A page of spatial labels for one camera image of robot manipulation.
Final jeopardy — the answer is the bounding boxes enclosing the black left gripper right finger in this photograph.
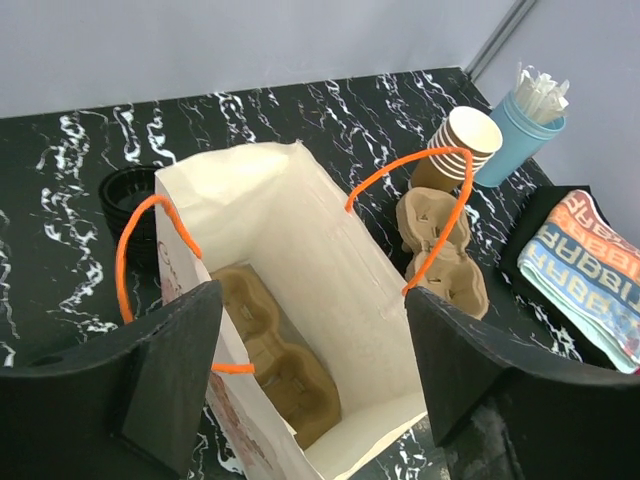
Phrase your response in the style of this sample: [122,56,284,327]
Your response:
[405,287,639,479]

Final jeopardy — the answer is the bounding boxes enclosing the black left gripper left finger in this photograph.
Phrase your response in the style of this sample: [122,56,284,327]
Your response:
[1,281,222,479]

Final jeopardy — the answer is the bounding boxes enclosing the pulp cup carrier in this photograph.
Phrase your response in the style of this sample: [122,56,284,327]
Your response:
[396,187,489,320]
[211,265,341,449]

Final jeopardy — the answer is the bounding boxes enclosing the paper bag orange handles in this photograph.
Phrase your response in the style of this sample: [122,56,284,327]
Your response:
[114,141,474,480]

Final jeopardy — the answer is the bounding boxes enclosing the stack of black lids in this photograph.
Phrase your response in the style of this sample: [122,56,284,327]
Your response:
[98,165,159,273]

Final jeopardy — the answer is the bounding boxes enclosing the blue cup holder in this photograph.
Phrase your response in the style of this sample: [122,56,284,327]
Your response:
[474,92,566,188]

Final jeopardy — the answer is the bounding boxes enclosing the stack of paper cups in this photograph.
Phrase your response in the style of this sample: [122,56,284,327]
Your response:
[409,106,503,192]

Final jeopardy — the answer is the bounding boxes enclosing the wrapped stirrers in holder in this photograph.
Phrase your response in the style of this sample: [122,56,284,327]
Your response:
[513,63,570,125]

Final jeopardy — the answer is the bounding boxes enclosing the aluminium frame post right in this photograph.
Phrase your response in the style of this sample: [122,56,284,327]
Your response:
[465,0,538,82]

